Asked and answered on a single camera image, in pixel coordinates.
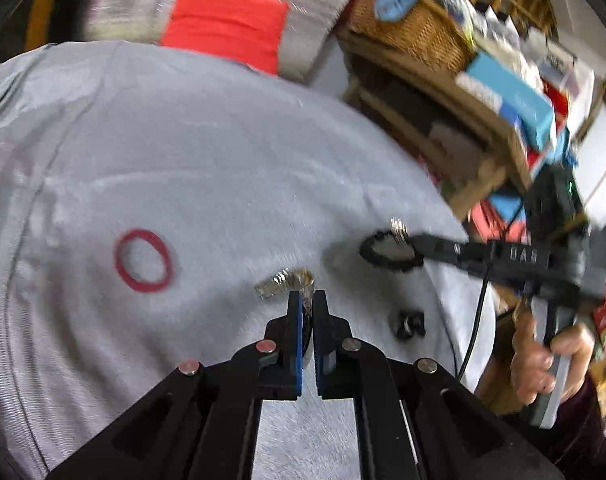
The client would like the black cable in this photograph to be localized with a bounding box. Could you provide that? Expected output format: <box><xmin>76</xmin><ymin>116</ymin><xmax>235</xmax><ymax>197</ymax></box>
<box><xmin>455</xmin><ymin>265</ymin><xmax>490</xmax><ymax>382</ymax></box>

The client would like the small black clip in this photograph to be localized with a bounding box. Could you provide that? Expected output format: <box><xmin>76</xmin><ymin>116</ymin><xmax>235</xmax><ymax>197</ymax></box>
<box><xmin>395</xmin><ymin>309</ymin><xmax>428</xmax><ymax>342</ymax></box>

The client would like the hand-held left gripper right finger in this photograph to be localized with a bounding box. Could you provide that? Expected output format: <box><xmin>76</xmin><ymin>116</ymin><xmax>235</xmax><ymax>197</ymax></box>
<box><xmin>312</xmin><ymin>289</ymin><xmax>564</xmax><ymax>480</ymax></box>

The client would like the red bangle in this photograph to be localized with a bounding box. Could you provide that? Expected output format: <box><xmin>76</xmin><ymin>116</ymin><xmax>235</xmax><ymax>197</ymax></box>
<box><xmin>113</xmin><ymin>228</ymin><xmax>175</xmax><ymax>292</ymax></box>

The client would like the grey table cloth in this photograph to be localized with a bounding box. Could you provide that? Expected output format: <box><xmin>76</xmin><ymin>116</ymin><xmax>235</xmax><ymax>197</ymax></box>
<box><xmin>0</xmin><ymin>40</ymin><xmax>500</xmax><ymax>480</ymax></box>

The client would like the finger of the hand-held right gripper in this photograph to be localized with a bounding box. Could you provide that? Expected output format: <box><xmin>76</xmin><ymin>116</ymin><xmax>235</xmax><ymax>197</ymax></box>
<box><xmin>412</xmin><ymin>233</ymin><xmax>490</xmax><ymax>272</ymax></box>

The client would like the wooden shelf unit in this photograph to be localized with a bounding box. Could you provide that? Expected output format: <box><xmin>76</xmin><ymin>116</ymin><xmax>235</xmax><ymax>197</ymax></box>
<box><xmin>335</xmin><ymin>25</ymin><xmax>538</xmax><ymax>221</ymax></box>

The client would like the wicker basket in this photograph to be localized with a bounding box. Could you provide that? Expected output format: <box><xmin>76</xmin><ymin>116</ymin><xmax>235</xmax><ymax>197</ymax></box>
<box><xmin>347</xmin><ymin>0</ymin><xmax>476</xmax><ymax>73</ymax></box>

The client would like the light blue box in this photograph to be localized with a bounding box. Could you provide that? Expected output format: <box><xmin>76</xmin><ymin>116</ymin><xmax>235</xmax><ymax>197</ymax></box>
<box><xmin>455</xmin><ymin>52</ymin><xmax>558</xmax><ymax>151</ymax></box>

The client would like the person's right hand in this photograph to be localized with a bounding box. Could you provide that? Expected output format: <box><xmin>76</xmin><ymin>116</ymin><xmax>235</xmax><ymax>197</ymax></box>
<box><xmin>510</xmin><ymin>310</ymin><xmax>596</xmax><ymax>407</ymax></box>

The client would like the grey and red cushion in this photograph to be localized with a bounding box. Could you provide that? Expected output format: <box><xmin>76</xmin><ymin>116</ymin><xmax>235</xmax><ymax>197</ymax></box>
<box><xmin>85</xmin><ymin>0</ymin><xmax>368</xmax><ymax>86</ymax></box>

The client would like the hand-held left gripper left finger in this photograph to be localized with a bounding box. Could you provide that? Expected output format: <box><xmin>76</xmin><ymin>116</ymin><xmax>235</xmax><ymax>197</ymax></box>
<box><xmin>47</xmin><ymin>291</ymin><xmax>304</xmax><ymax>480</ymax></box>

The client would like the black hair tie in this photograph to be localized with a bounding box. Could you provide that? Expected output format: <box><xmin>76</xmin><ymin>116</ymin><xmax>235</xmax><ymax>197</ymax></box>
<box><xmin>359</xmin><ymin>230</ymin><xmax>424</xmax><ymax>272</ymax></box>

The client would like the person's right forearm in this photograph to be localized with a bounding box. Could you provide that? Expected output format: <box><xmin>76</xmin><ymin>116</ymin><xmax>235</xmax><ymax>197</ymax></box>
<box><xmin>550</xmin><ymin>375</ymin><xmax>606</xmax><ymax>458</ymax></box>

